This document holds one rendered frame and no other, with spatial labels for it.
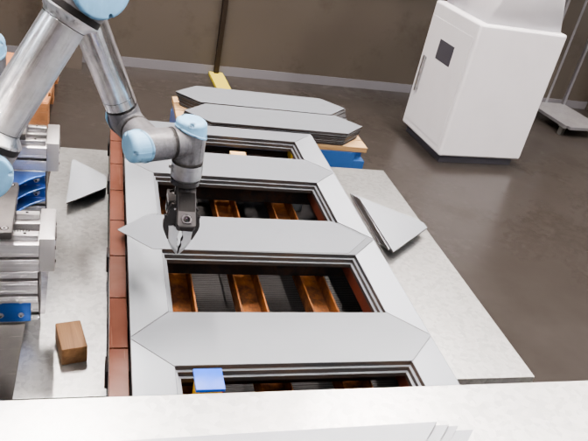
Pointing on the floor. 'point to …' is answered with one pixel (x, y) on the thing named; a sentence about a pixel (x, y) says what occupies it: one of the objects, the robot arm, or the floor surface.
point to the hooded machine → (483, 77)
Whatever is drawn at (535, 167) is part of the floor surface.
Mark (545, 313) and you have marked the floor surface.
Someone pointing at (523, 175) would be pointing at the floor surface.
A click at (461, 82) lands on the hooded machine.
